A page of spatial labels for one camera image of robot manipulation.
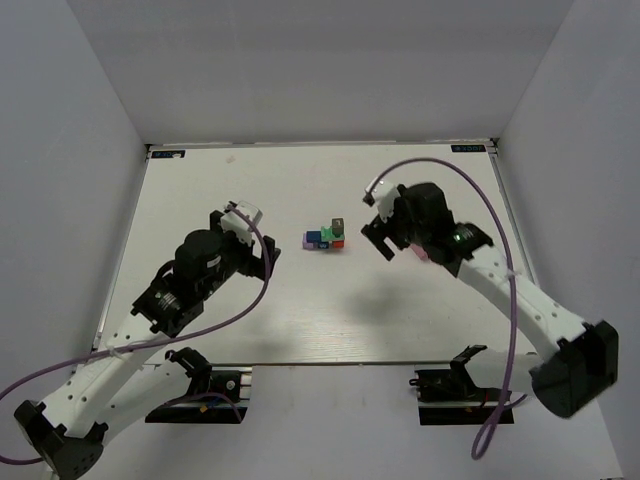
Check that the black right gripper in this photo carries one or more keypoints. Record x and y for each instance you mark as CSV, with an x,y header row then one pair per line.
x,y
382,235

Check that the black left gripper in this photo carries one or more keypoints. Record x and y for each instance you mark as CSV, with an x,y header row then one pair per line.
x,y
254,254

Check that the pink plastic box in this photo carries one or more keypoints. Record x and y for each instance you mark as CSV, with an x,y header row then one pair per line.
x,y
420,253

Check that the brown window wood block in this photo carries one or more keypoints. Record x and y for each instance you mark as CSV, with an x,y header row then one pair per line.
x,y
337,226

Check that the large lilac wood block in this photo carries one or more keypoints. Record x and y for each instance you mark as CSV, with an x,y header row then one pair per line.
x,y
306,244

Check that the green hospital wood block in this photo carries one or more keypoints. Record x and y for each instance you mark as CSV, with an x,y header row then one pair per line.
x,y
327,235

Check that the dark blue wood block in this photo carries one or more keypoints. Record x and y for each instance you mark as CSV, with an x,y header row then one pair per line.
x,y
313,236

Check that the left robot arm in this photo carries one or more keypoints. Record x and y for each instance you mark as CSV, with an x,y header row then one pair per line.
x,y
67,428

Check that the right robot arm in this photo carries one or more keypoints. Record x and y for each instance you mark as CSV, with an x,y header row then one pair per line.
x,y
575,360

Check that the right blue table label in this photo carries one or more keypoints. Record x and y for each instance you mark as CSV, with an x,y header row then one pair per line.
x,y
468,148

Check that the blue table label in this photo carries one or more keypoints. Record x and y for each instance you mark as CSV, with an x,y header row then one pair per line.
x,y
167,154
468,148

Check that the left blue table label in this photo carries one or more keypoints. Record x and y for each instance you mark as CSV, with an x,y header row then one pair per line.
x,y
167,154

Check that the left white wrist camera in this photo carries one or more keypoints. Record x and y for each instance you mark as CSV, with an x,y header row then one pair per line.
x,y
239,217

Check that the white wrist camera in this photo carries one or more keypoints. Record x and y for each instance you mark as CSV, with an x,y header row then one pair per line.
x,y
382,195
239,217

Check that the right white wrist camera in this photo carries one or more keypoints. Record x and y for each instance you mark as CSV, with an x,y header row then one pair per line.
x,y
382,195

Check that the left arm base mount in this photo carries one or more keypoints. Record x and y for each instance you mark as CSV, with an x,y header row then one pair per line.
x,y
214,395

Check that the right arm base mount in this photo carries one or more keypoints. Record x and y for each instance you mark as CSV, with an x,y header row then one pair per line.
x,y
448,396

